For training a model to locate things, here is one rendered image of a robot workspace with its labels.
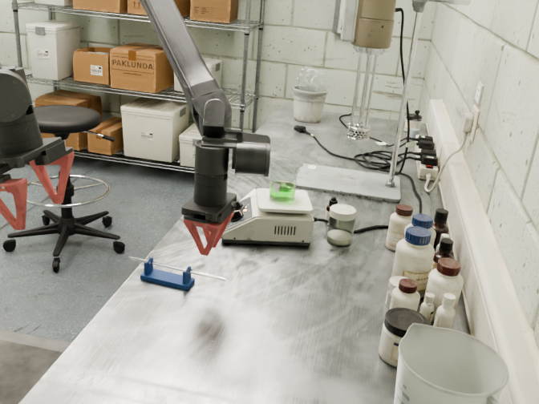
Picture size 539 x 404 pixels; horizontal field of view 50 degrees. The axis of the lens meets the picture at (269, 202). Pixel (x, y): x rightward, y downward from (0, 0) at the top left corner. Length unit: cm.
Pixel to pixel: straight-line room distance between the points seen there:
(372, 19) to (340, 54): 211
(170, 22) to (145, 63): 238
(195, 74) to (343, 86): 268
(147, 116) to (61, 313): 156
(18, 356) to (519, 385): 120
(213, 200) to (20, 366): 78
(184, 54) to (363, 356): 61
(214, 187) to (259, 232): 30
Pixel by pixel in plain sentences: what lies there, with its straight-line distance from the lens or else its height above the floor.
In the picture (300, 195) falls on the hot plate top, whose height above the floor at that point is 84.
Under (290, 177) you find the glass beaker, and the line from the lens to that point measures 124.
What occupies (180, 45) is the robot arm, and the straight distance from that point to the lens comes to 109.
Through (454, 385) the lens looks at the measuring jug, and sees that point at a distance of 84.
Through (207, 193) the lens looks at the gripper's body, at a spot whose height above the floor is 96.
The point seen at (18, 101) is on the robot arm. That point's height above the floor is 115.
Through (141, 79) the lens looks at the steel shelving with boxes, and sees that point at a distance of 353.
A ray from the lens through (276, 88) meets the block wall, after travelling 373.
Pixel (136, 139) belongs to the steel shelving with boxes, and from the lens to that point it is 366.
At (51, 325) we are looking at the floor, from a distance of 236.
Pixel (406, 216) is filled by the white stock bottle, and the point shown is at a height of 84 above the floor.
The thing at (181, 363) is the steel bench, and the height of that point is 75.
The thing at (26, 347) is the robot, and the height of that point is 37.
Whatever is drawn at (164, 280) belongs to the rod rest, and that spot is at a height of 76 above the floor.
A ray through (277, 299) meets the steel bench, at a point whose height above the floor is 75.
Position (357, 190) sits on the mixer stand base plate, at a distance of 161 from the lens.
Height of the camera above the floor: 132
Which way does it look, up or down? 23 degrees down
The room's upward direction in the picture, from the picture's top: 5 degrees clockwise
